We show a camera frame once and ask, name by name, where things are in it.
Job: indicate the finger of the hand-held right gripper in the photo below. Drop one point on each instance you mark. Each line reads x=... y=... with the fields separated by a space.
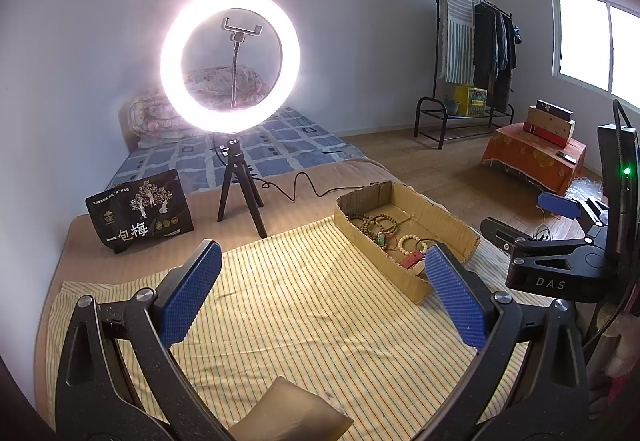
x=560 y=203
x=500 y=231

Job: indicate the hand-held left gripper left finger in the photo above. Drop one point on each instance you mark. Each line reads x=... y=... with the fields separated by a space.
x=192 y=291

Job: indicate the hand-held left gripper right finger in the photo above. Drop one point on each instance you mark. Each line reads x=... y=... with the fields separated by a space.
x=457 y=301

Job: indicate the cardboard box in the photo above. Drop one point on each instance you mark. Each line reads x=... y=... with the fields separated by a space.
x=377 y=266

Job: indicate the person's right forearm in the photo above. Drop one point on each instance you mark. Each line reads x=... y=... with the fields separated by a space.
x=622 y=351

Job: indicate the bubble wrap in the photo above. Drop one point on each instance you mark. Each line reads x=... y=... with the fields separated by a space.
x=585 y=186

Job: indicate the black remote control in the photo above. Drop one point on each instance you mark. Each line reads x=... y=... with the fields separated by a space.
x=566 y=156

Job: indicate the table with orange cloth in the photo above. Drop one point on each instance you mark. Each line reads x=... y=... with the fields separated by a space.
x=530 y=161

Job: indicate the red flat box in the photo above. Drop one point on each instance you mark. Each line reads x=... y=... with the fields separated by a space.
x=542 y=133

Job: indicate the brown flat box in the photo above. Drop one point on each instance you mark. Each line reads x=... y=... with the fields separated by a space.
x=550 y=126

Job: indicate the black printed snack bag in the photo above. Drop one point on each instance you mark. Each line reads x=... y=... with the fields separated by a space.
x=140 y=216

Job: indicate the dark flat box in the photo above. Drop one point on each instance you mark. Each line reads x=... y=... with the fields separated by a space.
x=552 y=107

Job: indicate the yellow striped cloth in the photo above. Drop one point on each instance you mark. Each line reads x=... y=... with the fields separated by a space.
x=300 y=321

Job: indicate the black tripod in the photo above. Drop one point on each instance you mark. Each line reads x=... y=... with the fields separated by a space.
x=235 y=171

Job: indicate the yellow box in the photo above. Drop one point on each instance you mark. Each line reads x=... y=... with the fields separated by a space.
x=470 y=100

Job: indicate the small grey pot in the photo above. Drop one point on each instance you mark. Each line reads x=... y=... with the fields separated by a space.
x=452 y=105

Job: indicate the tan bed sheet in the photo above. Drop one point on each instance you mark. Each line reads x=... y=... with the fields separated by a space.
x=310 y=206

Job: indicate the black clothes rack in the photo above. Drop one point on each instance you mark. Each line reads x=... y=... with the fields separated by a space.
x=430 y=101

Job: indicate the tan flat object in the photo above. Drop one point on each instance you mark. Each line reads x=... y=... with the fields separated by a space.
x=285 y=411

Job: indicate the window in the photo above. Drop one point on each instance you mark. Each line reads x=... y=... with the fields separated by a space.
x=585 y=41

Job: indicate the dark hanging clothes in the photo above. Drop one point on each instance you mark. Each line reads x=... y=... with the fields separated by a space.
x=492 y=46

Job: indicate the folded floral quilt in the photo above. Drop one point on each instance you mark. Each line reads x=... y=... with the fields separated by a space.
x=150 y=121

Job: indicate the blue patterned bed sheet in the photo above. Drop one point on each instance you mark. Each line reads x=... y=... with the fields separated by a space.
x=295 y=136

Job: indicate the striped hanging towel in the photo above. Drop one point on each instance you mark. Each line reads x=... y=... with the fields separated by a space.
x=457 y=31

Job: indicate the phone holder on gooseneck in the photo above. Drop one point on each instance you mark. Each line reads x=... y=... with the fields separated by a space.
x=241 y=28

